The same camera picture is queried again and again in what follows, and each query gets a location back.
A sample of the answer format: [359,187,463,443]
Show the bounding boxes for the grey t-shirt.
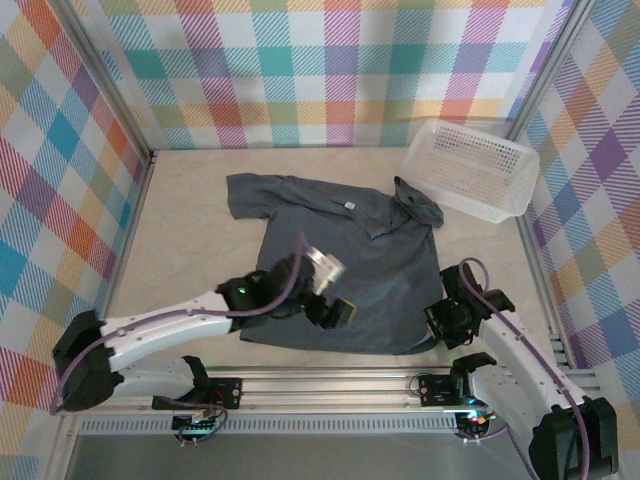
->
[224,172,446,356]

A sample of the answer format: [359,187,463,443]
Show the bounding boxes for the white perforated plastic basket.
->
[402,118,541,225]

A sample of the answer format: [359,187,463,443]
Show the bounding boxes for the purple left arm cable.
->
[49,232,321,416]

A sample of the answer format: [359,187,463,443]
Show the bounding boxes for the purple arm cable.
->
[457,257,591,480]
[49,232,321,416]

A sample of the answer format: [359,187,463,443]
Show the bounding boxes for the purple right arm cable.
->
[457,257,591,480]

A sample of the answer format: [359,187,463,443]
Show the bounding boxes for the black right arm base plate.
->
[418,374,509,406]

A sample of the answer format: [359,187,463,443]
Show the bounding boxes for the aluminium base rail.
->
[54,367,609,417]

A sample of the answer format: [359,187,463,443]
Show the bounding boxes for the aluminium side rail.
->
[44,149,160,480]
[514,212,574,371]

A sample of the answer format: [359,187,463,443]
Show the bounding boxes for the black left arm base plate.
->
[152,378,244,411]

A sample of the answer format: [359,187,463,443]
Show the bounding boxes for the slotted grey cable duct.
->
[79,418,459,435]

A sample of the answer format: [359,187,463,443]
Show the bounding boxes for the aluminium corner post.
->
[504,0,599,146]
[57,0,159,166]

